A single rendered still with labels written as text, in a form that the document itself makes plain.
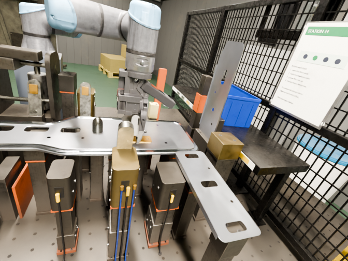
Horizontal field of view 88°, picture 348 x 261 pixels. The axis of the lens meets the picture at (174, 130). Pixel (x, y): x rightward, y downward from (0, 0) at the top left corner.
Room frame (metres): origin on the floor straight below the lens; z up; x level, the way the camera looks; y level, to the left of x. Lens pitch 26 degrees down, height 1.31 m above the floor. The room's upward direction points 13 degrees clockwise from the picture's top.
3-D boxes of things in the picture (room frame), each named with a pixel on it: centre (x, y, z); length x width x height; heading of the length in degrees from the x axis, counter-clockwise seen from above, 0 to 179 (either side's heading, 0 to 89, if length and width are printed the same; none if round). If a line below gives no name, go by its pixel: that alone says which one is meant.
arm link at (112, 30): (0.56, 0.21, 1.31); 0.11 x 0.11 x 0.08; 45
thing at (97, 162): (0.50, 0.24, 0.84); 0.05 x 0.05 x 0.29; 23
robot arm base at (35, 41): (0.98, 0.80, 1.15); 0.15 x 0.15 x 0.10
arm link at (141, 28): (0.50, 0.13, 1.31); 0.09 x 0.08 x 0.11; 45
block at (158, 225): (0.39, -0.02, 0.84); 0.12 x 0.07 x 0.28; 23
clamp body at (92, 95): (0.67, 0.37, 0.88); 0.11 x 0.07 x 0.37; 23
